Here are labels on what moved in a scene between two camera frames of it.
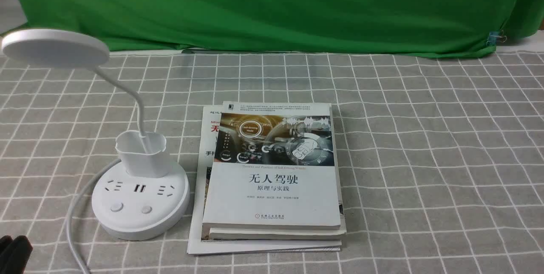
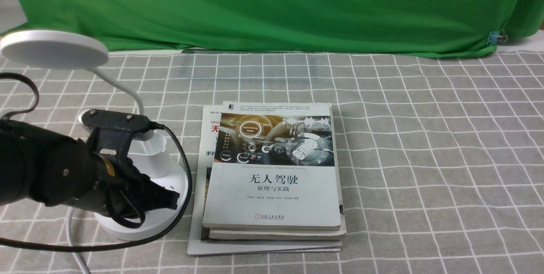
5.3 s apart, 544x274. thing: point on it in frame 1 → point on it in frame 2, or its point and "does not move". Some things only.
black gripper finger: [14, 254] → [120, 188]
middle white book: [224, 234] does not move
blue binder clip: [495, 36] does not move
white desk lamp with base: [150, 199] does not move
